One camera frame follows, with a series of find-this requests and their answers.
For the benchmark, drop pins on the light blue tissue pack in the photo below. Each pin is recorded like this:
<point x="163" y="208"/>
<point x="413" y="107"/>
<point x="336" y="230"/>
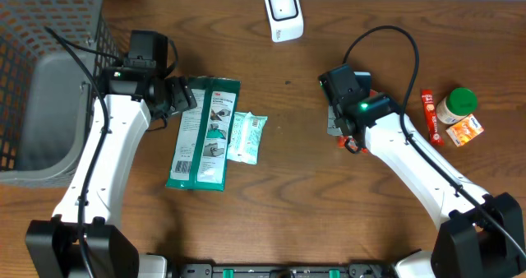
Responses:
<point x="245" y="137"/>

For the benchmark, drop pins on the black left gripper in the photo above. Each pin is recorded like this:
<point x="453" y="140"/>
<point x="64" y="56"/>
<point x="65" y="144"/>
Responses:
<point x="182" y="88"/>

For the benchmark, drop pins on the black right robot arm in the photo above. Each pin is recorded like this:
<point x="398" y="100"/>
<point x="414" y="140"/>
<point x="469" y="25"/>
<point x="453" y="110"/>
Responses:
<point x="479" y="235"/>

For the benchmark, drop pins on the orange tissue pack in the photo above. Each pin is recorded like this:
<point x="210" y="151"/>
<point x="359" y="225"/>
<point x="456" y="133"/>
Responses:
<point x="465" y="130"/>

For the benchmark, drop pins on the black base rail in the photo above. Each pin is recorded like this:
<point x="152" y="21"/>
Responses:
<point x="352" y="270"/>

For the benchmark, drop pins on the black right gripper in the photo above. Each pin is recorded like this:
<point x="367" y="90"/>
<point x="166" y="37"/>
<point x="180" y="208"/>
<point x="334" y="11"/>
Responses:
<point x="337" y="113"/>

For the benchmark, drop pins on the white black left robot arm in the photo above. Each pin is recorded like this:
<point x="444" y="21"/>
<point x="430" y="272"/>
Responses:
<point x="83" y="237"/>

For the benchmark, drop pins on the grey plastic mesh basket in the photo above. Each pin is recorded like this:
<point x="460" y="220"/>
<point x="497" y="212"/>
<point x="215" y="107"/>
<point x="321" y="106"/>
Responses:
<point x="46" y="99"/>

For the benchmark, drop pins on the white barcode scanner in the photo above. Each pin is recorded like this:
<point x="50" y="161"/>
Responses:
<point x="285" y="18"/>

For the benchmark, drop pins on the red snack bag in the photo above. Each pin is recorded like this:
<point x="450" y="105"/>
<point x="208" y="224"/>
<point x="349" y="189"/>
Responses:
<point x="431" y="118"/>
<point x="344" y="142"/>

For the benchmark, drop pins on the green white package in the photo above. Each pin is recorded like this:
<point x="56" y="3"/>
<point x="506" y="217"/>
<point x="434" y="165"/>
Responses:
<point x="199" y="158"/>

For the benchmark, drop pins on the green capped white jar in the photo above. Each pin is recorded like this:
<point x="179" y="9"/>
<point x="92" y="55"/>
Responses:
<point x="458" y="104"/>

